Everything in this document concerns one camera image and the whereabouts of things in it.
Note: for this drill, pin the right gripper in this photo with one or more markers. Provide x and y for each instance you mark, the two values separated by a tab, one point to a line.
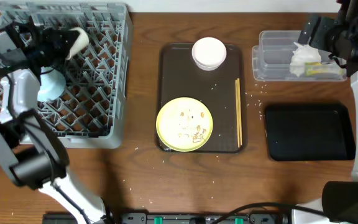
319	30

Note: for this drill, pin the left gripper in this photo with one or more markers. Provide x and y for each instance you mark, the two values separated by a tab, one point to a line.
56	40

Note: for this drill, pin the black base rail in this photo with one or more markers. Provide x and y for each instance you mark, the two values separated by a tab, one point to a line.
255	217

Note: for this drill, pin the green snack wrapper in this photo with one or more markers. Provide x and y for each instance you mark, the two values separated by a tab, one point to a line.
317	68

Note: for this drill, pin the dark brown serving tray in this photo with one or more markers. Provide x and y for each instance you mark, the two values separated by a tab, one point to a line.
178	76

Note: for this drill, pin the light blue bowl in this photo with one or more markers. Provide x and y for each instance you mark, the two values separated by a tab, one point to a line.
53	84

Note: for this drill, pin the white tissue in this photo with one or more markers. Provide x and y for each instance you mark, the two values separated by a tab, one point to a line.
301	56

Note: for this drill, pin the yellow plate with crumbs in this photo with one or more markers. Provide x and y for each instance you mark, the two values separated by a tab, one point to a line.
184	124

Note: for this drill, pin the black tray bin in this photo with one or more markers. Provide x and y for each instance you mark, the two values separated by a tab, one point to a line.
309	132

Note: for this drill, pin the cream plastic cup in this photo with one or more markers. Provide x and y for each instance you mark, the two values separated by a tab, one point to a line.
79	44

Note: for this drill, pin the clear plastic bin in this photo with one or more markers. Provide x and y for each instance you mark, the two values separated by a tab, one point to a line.
271	59

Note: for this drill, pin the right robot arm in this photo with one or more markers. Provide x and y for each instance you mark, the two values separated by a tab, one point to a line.
339	201

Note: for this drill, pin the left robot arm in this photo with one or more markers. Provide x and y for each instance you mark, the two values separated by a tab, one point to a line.
31	154

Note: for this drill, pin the grey plastic dish rack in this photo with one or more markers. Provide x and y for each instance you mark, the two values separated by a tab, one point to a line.
90	111

